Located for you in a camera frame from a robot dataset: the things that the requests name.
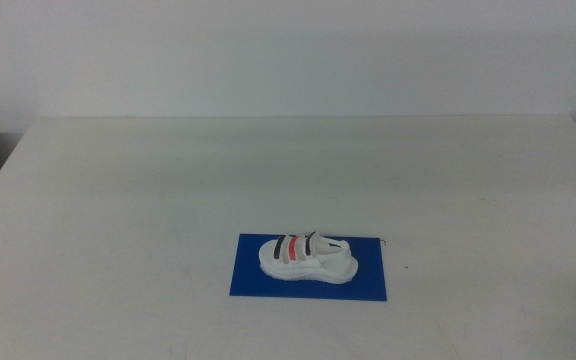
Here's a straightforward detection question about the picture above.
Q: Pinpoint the white sandal with striped straps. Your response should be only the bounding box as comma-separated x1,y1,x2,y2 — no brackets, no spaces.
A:
258,230,360,286

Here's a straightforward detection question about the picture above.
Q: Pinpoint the blue rectangular mat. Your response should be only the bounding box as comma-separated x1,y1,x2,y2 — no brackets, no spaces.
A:
228,233,388,302

